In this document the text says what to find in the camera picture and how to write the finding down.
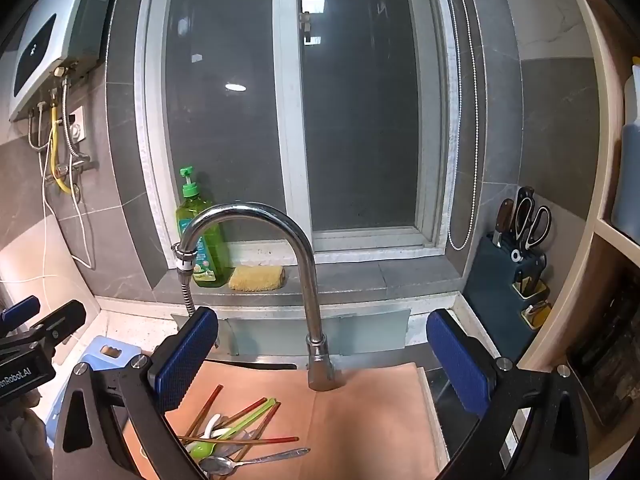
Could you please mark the dark patterned box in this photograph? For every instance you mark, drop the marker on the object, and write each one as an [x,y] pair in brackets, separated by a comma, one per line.
[610,355]

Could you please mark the white wall socket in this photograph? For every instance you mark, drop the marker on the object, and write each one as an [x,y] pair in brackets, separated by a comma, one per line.
[77,125]

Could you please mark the metal spoon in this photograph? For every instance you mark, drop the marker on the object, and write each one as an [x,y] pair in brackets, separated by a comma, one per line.
[217,465]

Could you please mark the green dish soap bottle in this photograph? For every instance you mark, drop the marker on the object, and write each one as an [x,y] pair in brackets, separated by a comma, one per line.
[200,230]

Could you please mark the white cutting board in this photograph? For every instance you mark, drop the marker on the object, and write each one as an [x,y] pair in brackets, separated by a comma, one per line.
[30,260]

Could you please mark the dark blue knife block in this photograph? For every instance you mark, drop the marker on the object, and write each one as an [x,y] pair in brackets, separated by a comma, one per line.
[492,285]

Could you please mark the wooden shelf cabinet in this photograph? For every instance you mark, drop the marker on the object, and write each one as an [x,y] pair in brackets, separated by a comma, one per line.
[607,110]

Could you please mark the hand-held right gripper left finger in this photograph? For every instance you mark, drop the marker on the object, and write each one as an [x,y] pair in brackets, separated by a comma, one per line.
[185,355]

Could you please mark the stainless steel sink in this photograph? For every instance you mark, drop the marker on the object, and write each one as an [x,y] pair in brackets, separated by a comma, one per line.
[280,332]

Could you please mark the chrome faucet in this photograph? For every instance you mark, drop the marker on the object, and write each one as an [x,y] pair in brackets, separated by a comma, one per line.
[310,285]

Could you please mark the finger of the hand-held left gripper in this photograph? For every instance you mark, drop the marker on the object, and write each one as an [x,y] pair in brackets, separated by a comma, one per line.
[62,320]
[20,310]

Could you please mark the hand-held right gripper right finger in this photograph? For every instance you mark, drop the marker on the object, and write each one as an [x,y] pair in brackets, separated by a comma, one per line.
[457,365]

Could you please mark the white water heater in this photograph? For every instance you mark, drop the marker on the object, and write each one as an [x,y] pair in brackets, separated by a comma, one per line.
[45,40]

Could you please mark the blue plastic basket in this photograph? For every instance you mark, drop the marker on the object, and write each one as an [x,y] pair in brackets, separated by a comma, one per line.
[107,350]

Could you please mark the green plastic spoon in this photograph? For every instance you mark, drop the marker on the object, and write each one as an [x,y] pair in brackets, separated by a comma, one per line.
[252,416]

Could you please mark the yellow sponge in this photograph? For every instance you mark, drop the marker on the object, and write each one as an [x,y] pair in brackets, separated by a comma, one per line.
[257,279]

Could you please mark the window with white frame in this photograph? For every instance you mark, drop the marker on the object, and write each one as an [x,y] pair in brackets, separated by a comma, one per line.
[225,110]

